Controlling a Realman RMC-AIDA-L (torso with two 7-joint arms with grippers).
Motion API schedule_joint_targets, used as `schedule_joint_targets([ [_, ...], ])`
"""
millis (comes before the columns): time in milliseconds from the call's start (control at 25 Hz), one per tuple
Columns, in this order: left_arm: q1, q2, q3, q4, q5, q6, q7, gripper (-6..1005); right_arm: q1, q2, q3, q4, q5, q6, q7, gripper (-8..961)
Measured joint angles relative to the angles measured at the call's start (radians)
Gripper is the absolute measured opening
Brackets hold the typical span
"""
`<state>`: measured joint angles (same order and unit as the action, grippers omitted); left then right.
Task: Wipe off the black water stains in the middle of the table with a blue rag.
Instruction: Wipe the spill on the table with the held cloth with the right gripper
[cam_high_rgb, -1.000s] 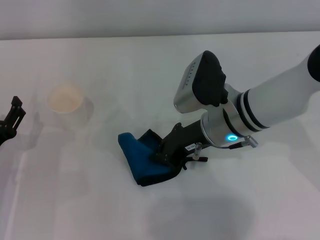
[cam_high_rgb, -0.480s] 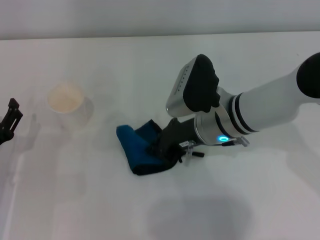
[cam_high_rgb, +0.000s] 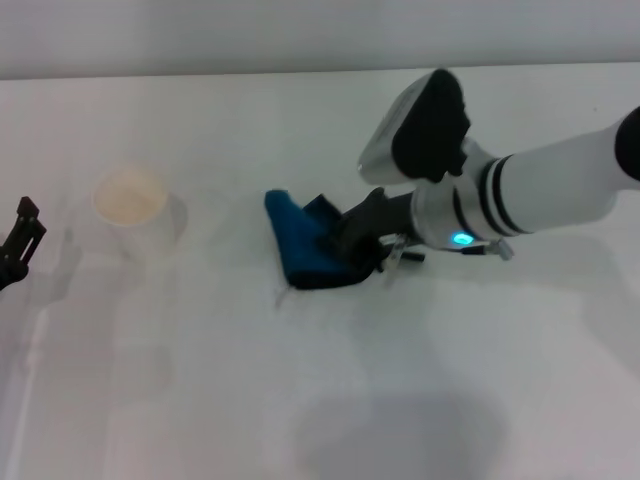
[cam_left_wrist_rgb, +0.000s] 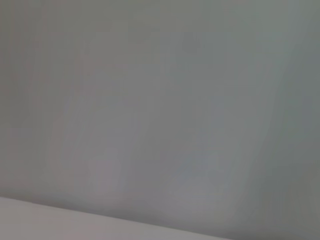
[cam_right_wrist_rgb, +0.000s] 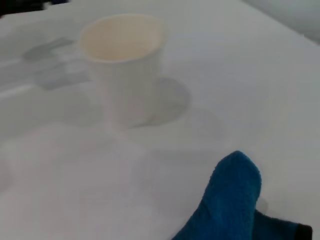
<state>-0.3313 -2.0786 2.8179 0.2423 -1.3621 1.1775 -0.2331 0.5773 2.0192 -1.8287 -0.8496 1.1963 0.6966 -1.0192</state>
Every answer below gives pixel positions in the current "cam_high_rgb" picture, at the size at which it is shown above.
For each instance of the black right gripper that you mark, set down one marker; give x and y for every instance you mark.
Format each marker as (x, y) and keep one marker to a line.
(395, 212)

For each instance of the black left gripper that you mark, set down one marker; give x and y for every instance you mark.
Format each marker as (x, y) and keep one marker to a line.
(7, 272)

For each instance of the blue rag with black trim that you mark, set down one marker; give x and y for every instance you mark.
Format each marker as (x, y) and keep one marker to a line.
(300, 245)

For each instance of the translucent white plastic cup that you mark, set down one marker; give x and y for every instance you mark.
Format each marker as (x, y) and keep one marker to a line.
(132, 210)

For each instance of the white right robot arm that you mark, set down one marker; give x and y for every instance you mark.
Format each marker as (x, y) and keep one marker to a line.
(550, 180)

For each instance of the silver wrist bracket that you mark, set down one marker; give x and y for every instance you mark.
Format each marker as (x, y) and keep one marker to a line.
(394, 257)

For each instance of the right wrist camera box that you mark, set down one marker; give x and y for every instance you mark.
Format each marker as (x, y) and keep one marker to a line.
(430, 125)

